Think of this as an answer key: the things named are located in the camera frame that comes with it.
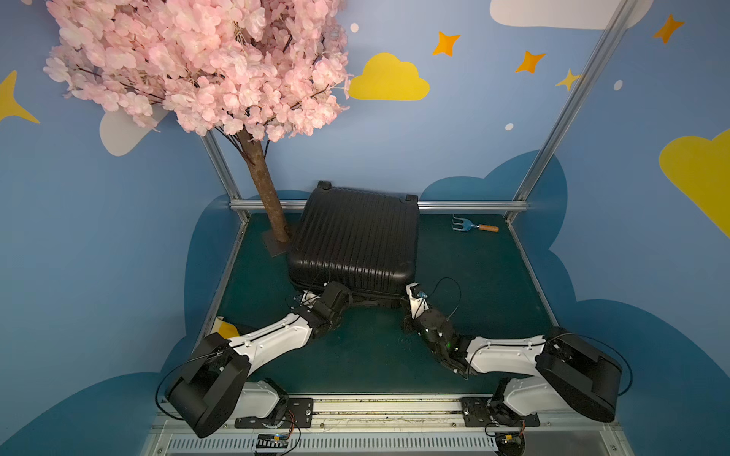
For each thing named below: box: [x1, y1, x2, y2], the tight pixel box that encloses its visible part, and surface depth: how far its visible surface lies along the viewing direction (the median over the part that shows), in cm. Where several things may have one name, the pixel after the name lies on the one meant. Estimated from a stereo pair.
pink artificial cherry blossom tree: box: [42, 0, 349, 257], surface depth 53 cm
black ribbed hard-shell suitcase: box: [287, 181, 421, 307], surface depth 84 cm
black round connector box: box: [495, 431, 526, 456], surface depth 74 cm
